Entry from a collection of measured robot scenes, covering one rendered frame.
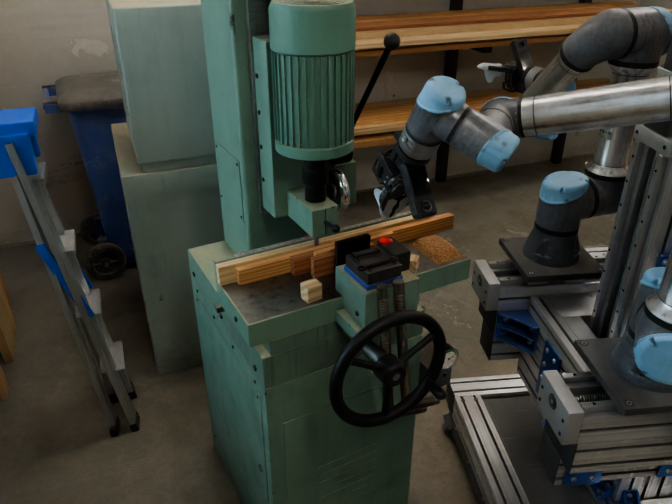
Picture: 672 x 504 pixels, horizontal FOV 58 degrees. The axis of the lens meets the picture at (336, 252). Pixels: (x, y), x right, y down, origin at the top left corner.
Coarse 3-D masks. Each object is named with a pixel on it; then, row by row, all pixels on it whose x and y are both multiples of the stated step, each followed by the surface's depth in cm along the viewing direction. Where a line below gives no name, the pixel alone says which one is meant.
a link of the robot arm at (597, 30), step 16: (608, 16) 139; (624, 16) 139; (576, 32) 144; (592, 32) 141; (608, 32) 139; (624, 32) 138; (560, 48) 148; (576, 48) 144; (592, 48) 141; (608, 48) 140; (624, 48) 141; (560, 64) 150; (576, 64) 146; (592, 64) 145; (544, 80) 157; (560, 80) 153; (528, 96) 164
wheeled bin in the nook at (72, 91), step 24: (48, 96) 285; (72, 96) 268; (96, 96) 270; (120, 96) 273; (72, 120) 273; (96, 120) 275; (120, 120) 280; (96, 144) 281; (96, 168) 287; (96, 192) 293; (120, 192) 297; (96, 216) 334; (120, 216) 304; (96, 240) 343; (120, 240) 311; (96, 264) 308; (120, 264) 312
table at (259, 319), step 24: (408, 240) 161; (432, 264) 150; (456, 264) 151; (240, 288) 140; (264, 288) 140; (288, 288) 140; (432, 288) 150; (240, 312) 132; (264, 312) 132; (288, 312) 132; (312, 312) 135; (336, 312) 137; (264, 336) 131
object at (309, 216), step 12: (288, 192) 147; (300, 192) 146; (288, 204) 148; (300, 204) 142; (312, 204) 140; (324, 204) 140; (336, 204) 140; (300, 216) 143; (312, 216) 138; (324, 216) 139; (336, 216) 141; (312, 228) 139; (324, 228) 141
